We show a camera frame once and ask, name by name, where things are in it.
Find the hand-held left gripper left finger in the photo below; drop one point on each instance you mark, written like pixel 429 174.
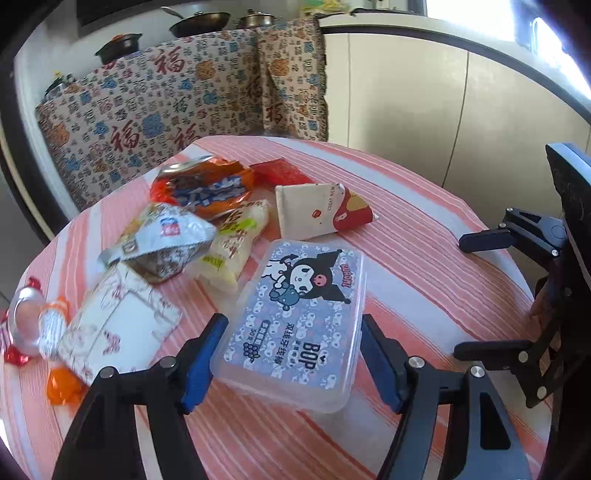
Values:
pixel 203 362

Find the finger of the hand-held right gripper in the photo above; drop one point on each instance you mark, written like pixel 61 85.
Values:
pixel 489 240
pixel 489 350

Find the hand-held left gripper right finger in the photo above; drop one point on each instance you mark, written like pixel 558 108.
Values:
pixel 381 364

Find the cartoon print plastic box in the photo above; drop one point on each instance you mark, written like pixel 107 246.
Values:
pixel 300 318

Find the orange candy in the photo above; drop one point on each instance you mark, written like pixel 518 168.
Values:
pixel 53 327

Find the crushed orange can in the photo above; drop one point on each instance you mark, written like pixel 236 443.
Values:
pixel 207 184

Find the pink striped tablecloth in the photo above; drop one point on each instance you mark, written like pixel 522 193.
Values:
pixel 415 286

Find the white floral paper packet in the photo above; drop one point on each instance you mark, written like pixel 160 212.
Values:
pixel 115 323

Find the yellow white snack packet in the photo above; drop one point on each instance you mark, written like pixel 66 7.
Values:
pixel 235 249

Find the silver snack wrapper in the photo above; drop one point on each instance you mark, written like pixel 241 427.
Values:
pixel 171 230

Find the orange jelly wrapper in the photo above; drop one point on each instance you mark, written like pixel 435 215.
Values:
pixel 64 387

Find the cream cabinet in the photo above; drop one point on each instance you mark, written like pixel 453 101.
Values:
pixel 415 92

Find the cream and red paper pouch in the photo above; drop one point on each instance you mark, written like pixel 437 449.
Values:
pixel 309 207

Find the crushed red can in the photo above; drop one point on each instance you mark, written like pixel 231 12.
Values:
pixel 25 318

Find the red plastic bag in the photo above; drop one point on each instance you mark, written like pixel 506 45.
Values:
pixel 281 171

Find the printed blanket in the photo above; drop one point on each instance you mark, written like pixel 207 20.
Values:
pixel 138 106

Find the steel pot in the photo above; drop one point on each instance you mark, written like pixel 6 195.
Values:
pixel 256 19

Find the black clay pot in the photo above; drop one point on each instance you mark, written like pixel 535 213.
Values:
pixel 117 48

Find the dark wok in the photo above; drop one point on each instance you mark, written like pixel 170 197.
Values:
pixel 198 25

